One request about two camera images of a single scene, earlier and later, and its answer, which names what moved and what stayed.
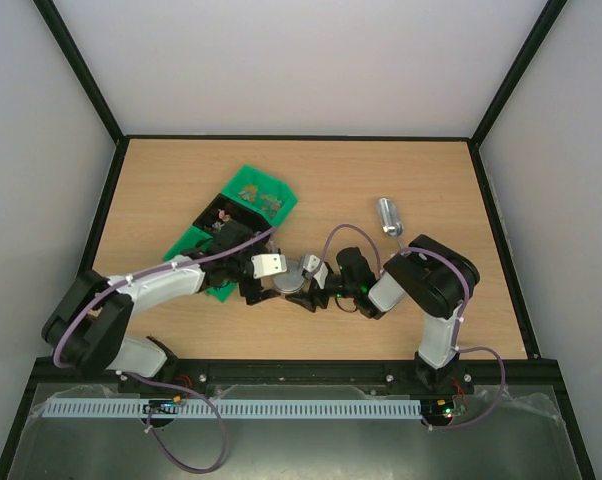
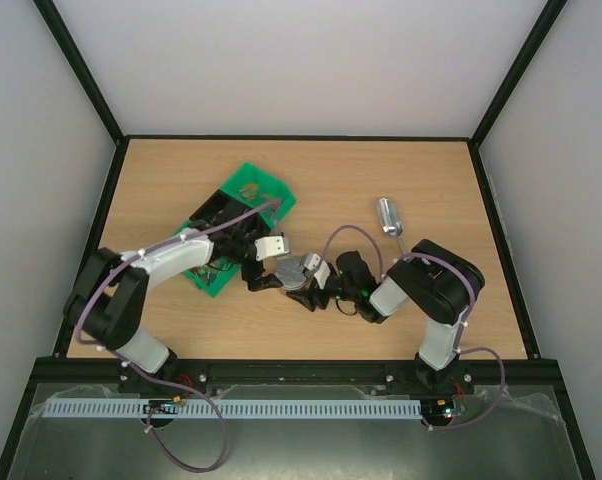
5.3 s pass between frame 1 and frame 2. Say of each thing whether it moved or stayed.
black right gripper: stayed
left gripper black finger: moved
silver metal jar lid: stayed
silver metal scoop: stayed
